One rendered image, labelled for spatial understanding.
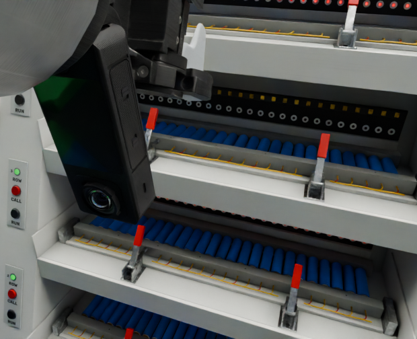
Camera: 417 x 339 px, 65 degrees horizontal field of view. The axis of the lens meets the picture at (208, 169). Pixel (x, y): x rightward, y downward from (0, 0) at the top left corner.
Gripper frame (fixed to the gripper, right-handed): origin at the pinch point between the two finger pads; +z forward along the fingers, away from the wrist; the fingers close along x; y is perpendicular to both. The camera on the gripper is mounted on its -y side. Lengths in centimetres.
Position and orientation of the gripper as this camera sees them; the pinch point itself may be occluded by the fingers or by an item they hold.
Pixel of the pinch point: (185, 95)
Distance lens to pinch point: 31.8
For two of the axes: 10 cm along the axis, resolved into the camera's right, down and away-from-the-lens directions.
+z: 2.7, -1.0, 9.6
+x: -9.5, -1.8, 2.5
